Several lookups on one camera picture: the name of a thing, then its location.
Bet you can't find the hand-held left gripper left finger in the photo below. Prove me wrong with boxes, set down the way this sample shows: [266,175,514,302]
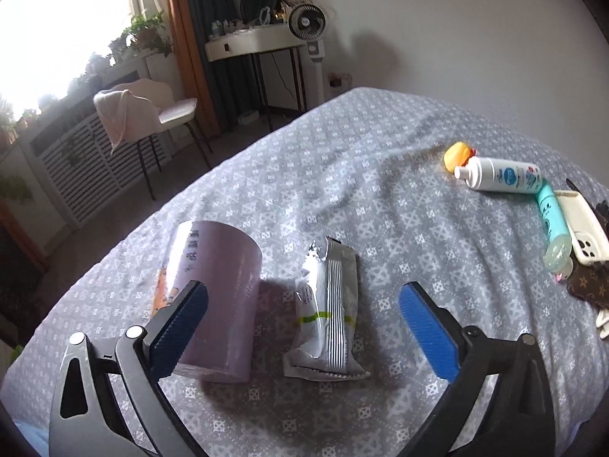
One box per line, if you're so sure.
[49,281,210,457]

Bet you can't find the pale pink towel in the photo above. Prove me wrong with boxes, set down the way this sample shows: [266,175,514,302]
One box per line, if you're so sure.
[94,89,153,153]

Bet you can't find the purple paper roll pack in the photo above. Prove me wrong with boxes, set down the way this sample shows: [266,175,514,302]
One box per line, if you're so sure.
[151,220,263,384]

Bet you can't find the brown patterned wallet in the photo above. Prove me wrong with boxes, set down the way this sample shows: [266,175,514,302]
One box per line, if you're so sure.
[566,259,609,310]

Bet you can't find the orange curtain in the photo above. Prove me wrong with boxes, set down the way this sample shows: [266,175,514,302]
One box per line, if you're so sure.
[164,0,222,136]

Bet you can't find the white spray bottle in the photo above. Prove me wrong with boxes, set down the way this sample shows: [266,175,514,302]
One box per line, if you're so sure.
[453,156,543,195]

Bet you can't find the yellow rubber duck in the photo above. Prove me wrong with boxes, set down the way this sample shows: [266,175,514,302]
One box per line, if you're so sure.
[443,141,477,172]

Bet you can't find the black round mirror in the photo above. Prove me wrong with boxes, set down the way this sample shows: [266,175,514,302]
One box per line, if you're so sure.
[240,0,281,27]

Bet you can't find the teal tube bottle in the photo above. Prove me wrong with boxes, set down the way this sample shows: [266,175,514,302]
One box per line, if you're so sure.
[537,182,574,283]

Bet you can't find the dark blue curtain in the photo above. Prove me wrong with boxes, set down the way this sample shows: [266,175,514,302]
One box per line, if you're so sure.
[181,0,248,127]

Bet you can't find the white phone case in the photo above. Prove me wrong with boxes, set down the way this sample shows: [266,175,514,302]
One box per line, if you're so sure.
[556,190,609,266]

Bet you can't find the white vanity table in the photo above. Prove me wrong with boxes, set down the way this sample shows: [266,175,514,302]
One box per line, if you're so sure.
[204,27,310,131]

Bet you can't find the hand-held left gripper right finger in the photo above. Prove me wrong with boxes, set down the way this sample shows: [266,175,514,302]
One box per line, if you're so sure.
[397,282,557,457]

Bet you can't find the grey patterned bed sheet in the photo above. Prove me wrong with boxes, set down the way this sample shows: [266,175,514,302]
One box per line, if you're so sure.
[0,86,609,457]

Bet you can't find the white chair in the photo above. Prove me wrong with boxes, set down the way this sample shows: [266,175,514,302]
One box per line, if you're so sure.
[94,78,215,201]

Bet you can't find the silver snack packet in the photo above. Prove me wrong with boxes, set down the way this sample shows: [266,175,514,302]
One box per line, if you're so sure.
[284,236,372,382]

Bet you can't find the white standing fan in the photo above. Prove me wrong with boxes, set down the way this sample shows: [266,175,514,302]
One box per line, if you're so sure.
[288,4,330,101]

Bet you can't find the dark hair clip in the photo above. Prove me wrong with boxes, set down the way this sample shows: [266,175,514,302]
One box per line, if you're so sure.
[592,201,609,243]

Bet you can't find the small bottles on vanity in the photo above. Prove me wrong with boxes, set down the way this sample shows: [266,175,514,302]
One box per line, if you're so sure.
[212,19,244,37]

